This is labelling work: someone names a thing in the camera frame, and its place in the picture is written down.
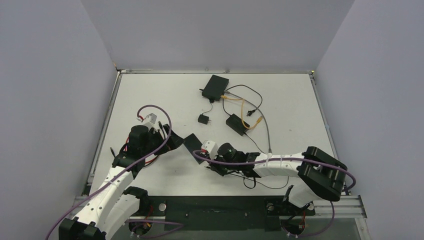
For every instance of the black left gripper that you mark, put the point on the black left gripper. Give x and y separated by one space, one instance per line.
174 142

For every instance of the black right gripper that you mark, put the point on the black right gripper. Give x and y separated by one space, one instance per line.
208 159

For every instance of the small black labelled switch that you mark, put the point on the small black labelled switch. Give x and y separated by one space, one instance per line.
192 143

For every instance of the large black network switch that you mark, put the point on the large black network switch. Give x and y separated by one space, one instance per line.
215 88

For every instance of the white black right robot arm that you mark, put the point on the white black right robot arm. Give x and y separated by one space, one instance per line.
321 176

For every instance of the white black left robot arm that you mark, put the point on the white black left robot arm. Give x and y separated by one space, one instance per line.
107 209

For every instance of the black power adapter brick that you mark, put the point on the black power adapter brick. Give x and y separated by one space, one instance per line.
236 124

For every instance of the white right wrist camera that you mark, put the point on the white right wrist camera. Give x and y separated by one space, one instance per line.
209 148

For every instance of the small black wall adapter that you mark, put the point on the small black wall adapter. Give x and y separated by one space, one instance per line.
203 119

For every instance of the black mounting base plate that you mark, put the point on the black mounting base plate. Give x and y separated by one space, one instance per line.
223 213

